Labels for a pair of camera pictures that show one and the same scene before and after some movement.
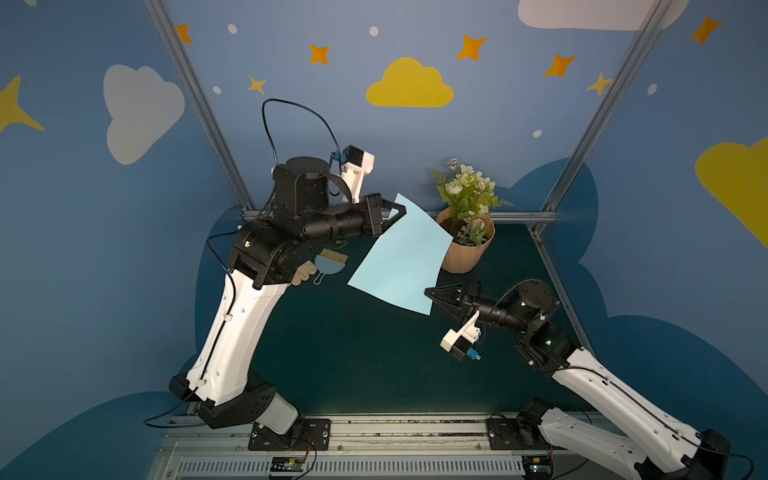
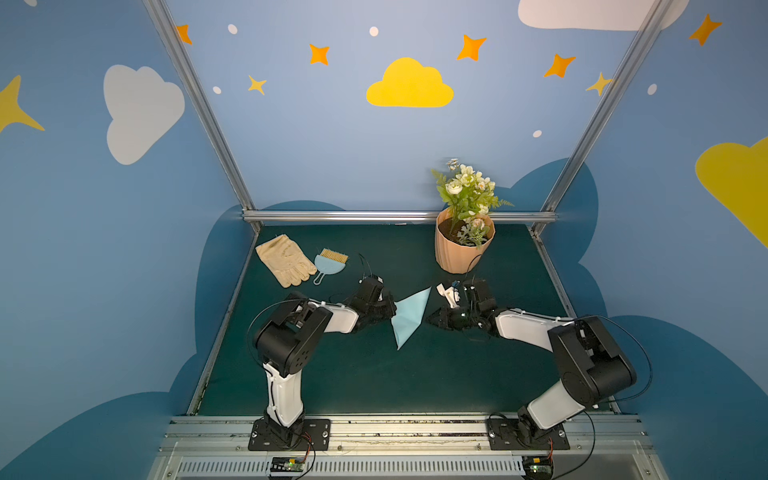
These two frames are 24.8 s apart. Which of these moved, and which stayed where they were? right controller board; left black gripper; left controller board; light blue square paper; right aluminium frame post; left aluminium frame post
Moved: light blue square paper; left black gripper
Stayed: right aluminium frame post; left aluminium frame post; left controller board; right controller board
